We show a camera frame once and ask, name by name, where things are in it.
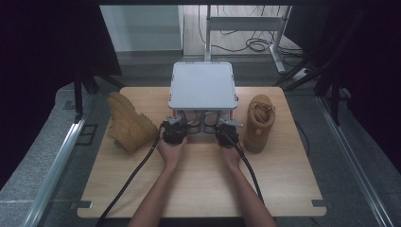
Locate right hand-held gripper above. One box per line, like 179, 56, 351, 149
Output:
215, 117, 244, 148

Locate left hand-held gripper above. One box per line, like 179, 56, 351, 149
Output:
160, 114, 190, 147

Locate tan suede boot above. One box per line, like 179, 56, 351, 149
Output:
105, 91, 160, 155
243, 94, 277, 155

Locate grey shoe rack orange posts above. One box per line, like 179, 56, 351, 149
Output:
167, 61, 239, 137

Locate person's left hand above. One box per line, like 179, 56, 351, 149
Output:
156, 136, 189, 169

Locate person's right hand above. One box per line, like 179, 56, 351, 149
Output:
219, 143, 244, 169

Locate white power strip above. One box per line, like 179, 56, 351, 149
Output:
292, 67, 311, 81

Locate black metal stand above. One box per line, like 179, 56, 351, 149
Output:
73, 72, 124, 122
273, 60, 343, 126

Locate white panel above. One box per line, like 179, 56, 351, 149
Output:
99, 4, 184, 53

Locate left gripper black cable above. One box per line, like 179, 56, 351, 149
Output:
94, 124, 165, 227

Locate thin black cable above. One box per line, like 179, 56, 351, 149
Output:
294, 121, 311, 155

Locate black floor cables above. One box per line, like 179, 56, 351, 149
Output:
198, 4, 304, 58

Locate grey metal desk frame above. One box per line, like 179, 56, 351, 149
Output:
203, 4, 292, 74

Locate aluminium rail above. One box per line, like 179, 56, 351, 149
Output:
23, 117, 86, 227
316, 96, 395, 227

